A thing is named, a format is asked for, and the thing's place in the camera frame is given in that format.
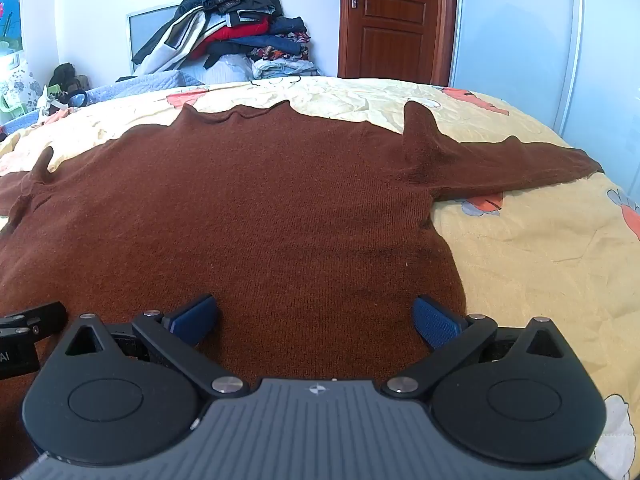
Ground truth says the floral pillow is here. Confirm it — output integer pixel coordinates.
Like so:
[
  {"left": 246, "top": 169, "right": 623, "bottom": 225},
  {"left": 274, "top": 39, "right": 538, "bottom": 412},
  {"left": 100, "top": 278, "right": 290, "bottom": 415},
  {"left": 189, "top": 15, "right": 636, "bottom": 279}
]
[{"left": 0, "top": 67, "right": 36, "bottom": 111}]

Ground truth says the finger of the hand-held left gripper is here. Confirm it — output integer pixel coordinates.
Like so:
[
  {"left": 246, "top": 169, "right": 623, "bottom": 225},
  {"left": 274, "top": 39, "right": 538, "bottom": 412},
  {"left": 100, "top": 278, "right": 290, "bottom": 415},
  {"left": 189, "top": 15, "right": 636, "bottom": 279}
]
[{"left": 0, "top": 301, "right": 69, "bottom": 343}]

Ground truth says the blue quilted blanket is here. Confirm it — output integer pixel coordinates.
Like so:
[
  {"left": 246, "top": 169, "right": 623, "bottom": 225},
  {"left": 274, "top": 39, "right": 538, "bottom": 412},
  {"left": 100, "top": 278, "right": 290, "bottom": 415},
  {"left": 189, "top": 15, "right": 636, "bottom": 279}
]
[{"left": 85, "top": 70, "right": 206, "bottom": 108}]

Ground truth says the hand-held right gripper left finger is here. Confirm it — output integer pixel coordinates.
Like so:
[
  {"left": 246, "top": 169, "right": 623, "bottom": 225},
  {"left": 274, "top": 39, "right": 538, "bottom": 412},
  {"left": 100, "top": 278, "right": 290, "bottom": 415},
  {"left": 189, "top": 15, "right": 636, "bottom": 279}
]
[{"left": 60, "top": 294, "right": 249, "bottom": 402}]

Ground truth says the yellow printed quilt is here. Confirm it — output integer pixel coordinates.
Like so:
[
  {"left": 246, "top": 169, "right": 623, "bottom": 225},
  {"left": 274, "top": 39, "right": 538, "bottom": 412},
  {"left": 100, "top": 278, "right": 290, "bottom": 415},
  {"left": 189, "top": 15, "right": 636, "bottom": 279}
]
[{"left": 0, "top": 76, "right": 640, "bottom": 480}]

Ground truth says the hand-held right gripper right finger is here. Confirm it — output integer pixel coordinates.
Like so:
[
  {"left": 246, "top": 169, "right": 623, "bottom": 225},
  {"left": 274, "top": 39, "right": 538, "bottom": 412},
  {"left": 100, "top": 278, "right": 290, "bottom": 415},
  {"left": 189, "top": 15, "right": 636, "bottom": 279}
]
[{"left": 381, "top": 296, "right": 571, "bottom": 403}]

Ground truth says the grey framed panel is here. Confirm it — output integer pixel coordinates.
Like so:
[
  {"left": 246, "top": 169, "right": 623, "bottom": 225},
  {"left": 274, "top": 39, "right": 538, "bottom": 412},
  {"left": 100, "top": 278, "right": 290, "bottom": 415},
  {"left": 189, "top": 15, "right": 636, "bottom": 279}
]
[{"left": 126, "top": 4, "right": 181, "bottom": 76}]

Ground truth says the brown knit sweater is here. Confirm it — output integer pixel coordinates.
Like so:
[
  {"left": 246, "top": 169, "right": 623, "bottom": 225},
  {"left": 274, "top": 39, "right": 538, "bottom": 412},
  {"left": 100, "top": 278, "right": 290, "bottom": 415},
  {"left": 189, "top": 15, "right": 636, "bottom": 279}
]
[{"left": 0, "top": 100, "right": 603, "bottom": 480}]

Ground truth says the white sliding wardrobe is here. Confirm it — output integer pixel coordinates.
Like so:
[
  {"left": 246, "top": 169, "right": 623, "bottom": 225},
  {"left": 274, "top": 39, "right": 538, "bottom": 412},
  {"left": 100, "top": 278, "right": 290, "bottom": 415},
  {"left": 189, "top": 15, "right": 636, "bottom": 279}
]
[{"left": 447, "top": 0, "right": 640, "bottom": 196}]

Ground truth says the green stool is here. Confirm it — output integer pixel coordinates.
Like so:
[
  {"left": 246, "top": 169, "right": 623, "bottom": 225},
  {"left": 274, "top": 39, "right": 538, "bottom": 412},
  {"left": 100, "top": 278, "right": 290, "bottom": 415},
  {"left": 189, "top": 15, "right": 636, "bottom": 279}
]
[{"left": 0, "top": 92, "right": 26, "bottom": 121}]

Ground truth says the black bag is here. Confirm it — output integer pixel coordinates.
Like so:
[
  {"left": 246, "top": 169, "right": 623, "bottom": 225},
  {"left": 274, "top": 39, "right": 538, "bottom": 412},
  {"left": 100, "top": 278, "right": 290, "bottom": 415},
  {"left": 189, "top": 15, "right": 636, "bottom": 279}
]
[{"left": 48, "top": 62, "right": 91, "bottom": 96}]

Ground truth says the white tissue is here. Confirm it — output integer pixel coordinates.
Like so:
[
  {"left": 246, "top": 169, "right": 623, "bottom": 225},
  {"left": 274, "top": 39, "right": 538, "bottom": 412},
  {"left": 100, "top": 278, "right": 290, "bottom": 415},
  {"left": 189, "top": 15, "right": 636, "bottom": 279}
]
[{"left": 37, "top": 85, "right": 66, "bottom": 116}]

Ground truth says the brown wooden door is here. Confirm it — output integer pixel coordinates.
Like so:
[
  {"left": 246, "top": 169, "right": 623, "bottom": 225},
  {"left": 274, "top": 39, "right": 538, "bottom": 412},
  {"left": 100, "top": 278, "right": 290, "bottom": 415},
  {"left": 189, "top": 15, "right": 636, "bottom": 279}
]
[{"left": 337, "top": 0, "right": 458, "bottom": 86}]

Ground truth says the wall poster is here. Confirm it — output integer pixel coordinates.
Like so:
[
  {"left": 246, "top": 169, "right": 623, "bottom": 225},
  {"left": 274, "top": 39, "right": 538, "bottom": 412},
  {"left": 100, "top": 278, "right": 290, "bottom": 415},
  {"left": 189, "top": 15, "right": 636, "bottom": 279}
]
[{"left": 0, "top": 0, "right": 23, "bottom": 53}]

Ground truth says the pile of clothes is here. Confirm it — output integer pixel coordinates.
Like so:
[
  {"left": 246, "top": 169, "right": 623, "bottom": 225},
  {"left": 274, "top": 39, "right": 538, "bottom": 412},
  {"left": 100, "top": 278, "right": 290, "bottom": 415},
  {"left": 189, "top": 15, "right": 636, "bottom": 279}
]
[{"left": 131, "top": 0, "right": 321, "bottom": 81}]

